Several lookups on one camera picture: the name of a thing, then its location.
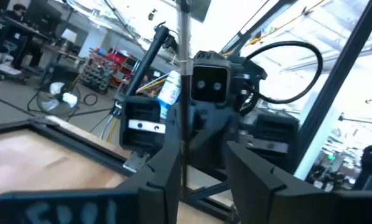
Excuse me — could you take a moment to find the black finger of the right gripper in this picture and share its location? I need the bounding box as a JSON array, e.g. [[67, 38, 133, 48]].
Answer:
[[170, 103, 184, 151], [188, 102, 238, 175]]

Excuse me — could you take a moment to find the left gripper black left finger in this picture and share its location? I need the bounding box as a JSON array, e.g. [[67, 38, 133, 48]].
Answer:
[[0, 141, 182, 224]]

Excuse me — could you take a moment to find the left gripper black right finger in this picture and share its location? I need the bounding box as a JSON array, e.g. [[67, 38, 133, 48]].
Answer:
[[226, 141, 372, 224]]

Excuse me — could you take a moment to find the blue white spray bottle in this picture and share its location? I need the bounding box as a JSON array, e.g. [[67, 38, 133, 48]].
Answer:
[[157, 69, 182, 121]]

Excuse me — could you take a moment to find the red tool chest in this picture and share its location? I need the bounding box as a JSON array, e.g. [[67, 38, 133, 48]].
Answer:
[[109, 50, 137, 88]]

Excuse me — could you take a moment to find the black floor fan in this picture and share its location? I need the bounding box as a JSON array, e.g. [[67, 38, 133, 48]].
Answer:
[[35, 80, 82, 118]]

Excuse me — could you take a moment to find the yellow floor cable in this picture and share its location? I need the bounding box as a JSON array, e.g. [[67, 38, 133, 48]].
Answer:
[[106, 116, 119, 142]]

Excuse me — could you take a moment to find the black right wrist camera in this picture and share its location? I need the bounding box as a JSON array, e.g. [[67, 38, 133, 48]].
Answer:
[[190, 50, 231, 105]]

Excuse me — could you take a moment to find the silver corner bracket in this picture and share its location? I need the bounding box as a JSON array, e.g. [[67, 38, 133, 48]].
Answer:
[[122, 150, 150, 174]]

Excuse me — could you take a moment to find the black camera boom pole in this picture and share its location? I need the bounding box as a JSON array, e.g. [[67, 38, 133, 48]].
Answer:
[[124, 24, 172, 98]]

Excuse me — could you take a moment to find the black metal table frame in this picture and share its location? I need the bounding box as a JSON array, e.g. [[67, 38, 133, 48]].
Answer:
[[0, 0, 372, 223]]

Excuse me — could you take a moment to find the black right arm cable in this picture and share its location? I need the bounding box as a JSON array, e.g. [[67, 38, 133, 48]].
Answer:
[[243, 40, 325, 105]]

